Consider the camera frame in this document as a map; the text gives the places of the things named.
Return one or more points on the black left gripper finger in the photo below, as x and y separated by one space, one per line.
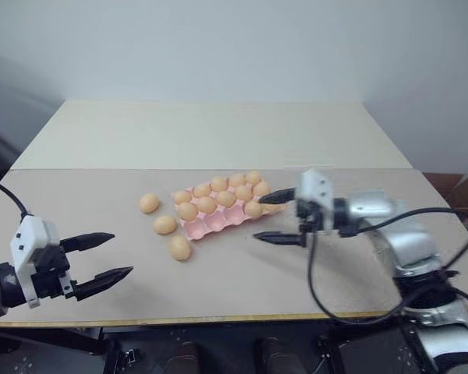
105 279
87 240

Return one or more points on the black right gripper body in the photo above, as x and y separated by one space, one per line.
311 218

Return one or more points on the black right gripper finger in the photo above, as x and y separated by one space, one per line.
281 196
281 237

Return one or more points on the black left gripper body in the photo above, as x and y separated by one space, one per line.
50 272

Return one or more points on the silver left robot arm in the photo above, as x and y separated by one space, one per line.
7 285

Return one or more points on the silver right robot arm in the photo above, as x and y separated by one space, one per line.
409 237

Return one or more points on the tan egg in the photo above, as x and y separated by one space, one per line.
237 180
226 198
181 196
243 192
206 204
202 190
187 210
180 248
253 177
261 188
253 209
219 183
149 203
165 224

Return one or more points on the pink egg tray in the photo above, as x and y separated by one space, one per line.
214 226

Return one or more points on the dark brown rounded shape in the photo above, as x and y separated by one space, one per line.
187 358
275 356

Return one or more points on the brown cardboard box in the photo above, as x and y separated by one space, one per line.
458 191

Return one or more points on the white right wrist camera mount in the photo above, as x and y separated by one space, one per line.
316 187

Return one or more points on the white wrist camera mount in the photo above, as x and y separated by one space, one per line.
32 233
316 187

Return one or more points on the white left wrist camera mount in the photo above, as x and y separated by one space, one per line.
32 233

